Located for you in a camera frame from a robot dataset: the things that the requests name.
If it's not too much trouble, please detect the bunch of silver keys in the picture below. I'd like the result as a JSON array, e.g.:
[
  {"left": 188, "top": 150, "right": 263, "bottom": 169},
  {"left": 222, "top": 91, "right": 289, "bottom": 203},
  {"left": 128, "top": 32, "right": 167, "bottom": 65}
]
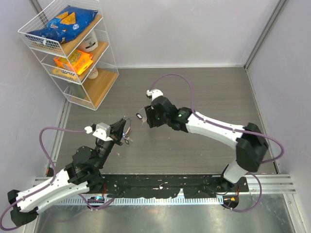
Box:
[{"left": 123, "top": 137, "right": 133, "bottom": 145}]

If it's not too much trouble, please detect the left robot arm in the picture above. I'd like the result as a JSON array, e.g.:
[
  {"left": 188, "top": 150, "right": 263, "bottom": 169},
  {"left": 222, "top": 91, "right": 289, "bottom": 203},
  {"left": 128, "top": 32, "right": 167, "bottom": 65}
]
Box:
[{"left": 7, "top": 118, "right": 126, "bottom": 227}]

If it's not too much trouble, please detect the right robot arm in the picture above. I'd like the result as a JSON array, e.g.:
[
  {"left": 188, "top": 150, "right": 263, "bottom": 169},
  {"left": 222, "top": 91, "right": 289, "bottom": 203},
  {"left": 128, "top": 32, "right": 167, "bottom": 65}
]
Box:
[{"left": 145, "top": 90, "right": 268, "bottom": 191}]

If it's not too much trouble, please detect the white paper cup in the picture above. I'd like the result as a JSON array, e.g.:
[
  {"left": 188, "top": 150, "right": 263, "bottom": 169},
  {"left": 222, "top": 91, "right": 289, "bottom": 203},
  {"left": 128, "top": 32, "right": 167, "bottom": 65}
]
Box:
[{"left": 87, "top": 67, "right": 99, "bottom": 80}]

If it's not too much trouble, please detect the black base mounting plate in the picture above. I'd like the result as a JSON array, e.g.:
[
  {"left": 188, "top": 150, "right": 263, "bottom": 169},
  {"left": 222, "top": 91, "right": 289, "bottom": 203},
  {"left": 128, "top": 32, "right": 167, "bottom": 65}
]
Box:
[{"left": 88, "top": 174, "right": 249, "bottom": 199}]

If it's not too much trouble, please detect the orange snack box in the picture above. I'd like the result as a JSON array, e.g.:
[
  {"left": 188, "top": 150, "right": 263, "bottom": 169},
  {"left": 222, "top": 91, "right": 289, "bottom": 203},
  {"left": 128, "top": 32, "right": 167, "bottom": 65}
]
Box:
[{"left": 53, "top": 49, "right": 93, "bottom": 75}]

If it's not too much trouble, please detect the yellow blue snack box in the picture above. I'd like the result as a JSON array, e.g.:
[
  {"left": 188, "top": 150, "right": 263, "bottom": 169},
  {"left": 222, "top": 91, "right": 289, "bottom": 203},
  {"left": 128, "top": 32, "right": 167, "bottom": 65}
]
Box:
[{"left": 52, "top": 68, "right": 76, "bottom": 80}]

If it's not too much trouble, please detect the white jar with label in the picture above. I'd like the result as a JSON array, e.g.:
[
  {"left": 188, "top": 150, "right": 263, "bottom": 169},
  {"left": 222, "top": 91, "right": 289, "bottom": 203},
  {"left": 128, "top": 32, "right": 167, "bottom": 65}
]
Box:
[{"left": 78, "top": 30, "right": 98, "bottom": 52}]

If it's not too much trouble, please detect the blue chips bag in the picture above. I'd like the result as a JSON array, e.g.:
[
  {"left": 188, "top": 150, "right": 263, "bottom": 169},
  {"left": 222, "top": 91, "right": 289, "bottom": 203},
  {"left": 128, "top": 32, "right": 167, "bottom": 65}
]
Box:
[{"left": 26, "top": 5, "right": 98, "bottom": 44}]

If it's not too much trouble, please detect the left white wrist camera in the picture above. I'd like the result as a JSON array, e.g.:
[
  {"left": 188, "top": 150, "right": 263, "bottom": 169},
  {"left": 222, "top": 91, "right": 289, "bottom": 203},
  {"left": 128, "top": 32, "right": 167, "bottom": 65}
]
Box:
[{"left": 92, "top": 123, "right": 113, "bottom": 141}]

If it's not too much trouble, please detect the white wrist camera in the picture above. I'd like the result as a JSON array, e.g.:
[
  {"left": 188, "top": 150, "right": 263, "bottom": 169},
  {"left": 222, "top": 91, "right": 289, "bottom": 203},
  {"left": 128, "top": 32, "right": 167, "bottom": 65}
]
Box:
[
  {"left": 146, "top": 89, "right": 163, "bottom": 101},
  {"left": 92, "top": 123, "right": 113, "bottom": 141}
]

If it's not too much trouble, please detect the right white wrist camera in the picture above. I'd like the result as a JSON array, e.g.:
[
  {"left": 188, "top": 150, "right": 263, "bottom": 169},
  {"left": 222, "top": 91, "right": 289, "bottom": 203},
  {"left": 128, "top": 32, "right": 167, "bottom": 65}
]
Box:
[{"left": 146, "top": 89, "right": 163, "bottom": 101}]

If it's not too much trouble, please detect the white slotted cable duct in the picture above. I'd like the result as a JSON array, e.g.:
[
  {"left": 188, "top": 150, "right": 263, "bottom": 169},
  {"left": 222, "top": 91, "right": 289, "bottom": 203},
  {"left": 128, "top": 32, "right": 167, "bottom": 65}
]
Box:
[{"left": 56, "top": 195, "right": 224, "bottom": 206}]

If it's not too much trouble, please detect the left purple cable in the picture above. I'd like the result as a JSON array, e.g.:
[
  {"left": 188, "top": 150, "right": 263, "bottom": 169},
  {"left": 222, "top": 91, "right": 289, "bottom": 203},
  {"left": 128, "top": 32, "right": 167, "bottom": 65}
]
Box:
[{"left": 0, "top": 126, "right": 117, "bottom": 231}]

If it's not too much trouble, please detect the white wire shelf rack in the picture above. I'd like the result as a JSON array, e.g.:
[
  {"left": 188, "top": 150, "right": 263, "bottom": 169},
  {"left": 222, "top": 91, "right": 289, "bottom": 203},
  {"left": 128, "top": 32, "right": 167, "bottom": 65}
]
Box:
[{"left": 18, "top": 0, "right": 119, "bottom": 111}]

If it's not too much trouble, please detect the aluminium corner frame post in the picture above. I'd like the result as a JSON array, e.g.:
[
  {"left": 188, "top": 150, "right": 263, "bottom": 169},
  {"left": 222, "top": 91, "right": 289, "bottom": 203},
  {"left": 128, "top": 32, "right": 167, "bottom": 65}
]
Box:
[{"left": 244, "top": 0, "right": 289, "bottom": 71}]

